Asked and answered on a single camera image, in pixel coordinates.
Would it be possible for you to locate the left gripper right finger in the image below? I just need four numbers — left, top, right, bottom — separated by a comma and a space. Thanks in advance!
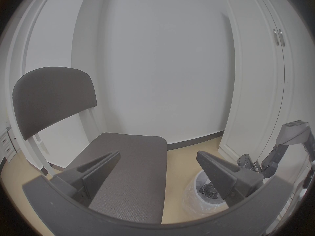
196, 151, 265, 208

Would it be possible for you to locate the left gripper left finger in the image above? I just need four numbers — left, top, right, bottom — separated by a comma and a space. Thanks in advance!
52, 150, 121, 207

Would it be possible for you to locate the black plastic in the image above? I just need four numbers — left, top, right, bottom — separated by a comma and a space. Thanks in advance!
199, 183, 219, 200

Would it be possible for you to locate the clear plastic bag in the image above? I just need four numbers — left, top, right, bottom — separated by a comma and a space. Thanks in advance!
182, 171, 230, 216

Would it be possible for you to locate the pale grey trash bin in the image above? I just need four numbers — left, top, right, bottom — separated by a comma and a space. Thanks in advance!
194, 170, 230, 214

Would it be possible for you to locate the dark grey padded chair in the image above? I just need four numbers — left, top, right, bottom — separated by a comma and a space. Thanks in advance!
12, 67, 168, 224

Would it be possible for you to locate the white chest of drawers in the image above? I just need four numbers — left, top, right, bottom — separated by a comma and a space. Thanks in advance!
0, 126, 19, 164

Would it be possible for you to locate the white wardrobe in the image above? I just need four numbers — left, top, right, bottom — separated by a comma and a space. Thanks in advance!
217, 0, 315, 194

